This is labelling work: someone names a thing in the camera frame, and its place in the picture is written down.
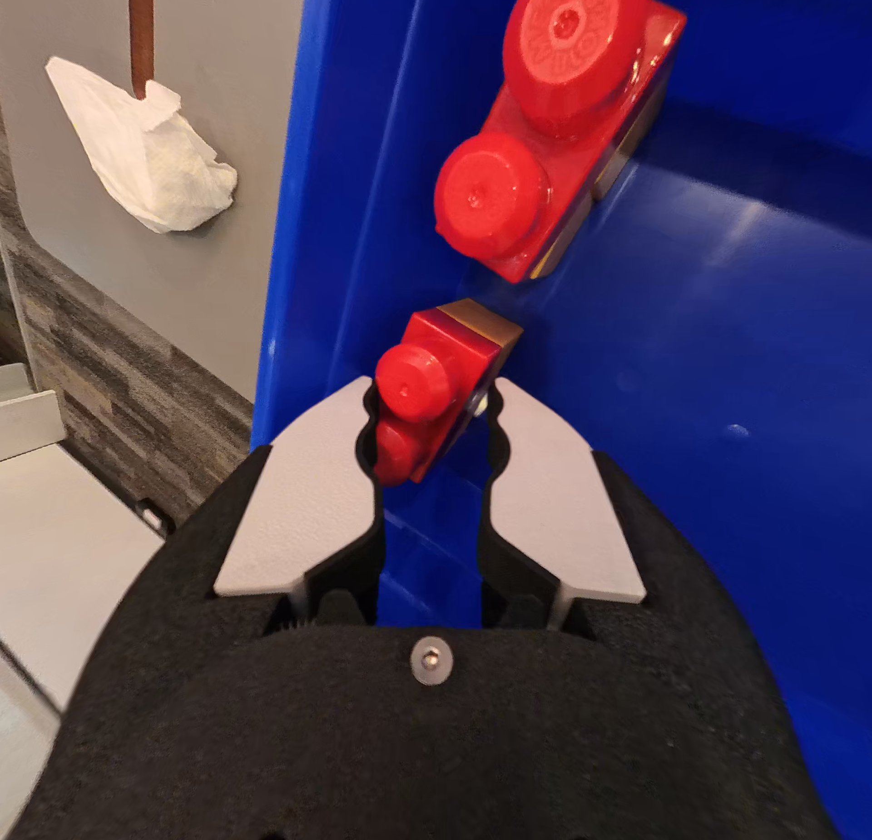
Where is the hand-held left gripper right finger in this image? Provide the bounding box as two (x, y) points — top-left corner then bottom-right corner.
(479, 377), (648, 608)

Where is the white cloth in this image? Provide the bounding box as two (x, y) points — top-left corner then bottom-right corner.
(43, 55), (241, 237)

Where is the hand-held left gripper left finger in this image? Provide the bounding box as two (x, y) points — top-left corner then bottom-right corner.
(214, 376), (382, 601)

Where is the red mega block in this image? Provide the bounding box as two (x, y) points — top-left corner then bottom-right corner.
(370, 299), (527, 489)
(432, 0), (688, 286)

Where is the blue storage bin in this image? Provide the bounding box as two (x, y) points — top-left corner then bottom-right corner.
(250, 0), (872, 840)

